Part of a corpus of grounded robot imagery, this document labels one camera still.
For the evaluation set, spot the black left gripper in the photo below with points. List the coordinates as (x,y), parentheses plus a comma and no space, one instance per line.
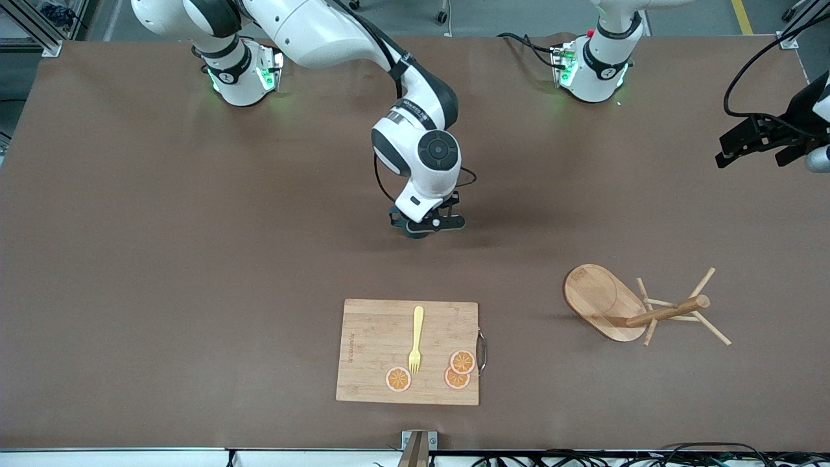
(782,131)

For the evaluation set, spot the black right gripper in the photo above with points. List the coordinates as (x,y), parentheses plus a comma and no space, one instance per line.
(451,201)

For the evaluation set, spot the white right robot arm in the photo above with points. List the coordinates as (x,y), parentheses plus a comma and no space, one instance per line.
(324,29)

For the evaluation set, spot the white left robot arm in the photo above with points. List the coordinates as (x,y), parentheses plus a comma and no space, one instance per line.
(593,81)

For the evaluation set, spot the wooden mug tree rack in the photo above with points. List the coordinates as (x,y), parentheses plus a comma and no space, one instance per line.
(596,295)

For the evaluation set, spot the yellow plastic fork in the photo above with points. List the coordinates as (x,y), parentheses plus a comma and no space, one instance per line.
(418,324)

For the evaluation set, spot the bamboo cutting board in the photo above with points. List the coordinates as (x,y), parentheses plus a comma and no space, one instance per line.
(376,337)

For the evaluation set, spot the orange slice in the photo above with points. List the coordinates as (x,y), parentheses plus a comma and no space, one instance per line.
(454,380)
(463,361)
(398,379)

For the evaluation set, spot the black caster wheel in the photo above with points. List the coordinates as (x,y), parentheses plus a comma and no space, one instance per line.
(443,14)

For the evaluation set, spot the aluminium frame post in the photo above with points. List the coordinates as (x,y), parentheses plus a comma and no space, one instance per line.
(794,35)
(50,47)

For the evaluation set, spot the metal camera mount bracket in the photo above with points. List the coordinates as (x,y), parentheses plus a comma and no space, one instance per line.
(415,451)

